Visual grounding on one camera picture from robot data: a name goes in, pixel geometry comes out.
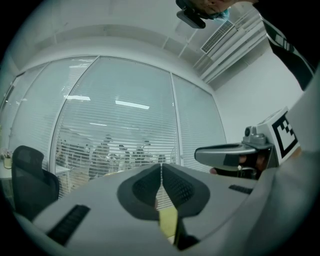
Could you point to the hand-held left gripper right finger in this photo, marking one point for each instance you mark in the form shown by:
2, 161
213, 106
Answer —
215, 197

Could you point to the glass partition with blinds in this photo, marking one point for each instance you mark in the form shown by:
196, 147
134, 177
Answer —
125, 120

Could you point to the black mesh office chair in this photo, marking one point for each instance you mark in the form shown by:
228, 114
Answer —
32, 180

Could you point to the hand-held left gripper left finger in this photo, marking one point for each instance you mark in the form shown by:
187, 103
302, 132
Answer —
100, 215

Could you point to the person's black clothing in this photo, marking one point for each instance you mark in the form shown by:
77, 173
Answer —
300, 30

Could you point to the green tablecloth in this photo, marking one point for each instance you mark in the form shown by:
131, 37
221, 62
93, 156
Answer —
168, 222

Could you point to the white ceiling air vent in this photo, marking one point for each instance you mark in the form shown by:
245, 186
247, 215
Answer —
217, 37

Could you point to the small potted plant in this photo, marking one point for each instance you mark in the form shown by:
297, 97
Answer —
7, 160

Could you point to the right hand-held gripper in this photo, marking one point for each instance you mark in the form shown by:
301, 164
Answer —
275, 135

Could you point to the black head camera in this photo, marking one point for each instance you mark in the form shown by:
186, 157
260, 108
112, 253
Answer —
191, 18

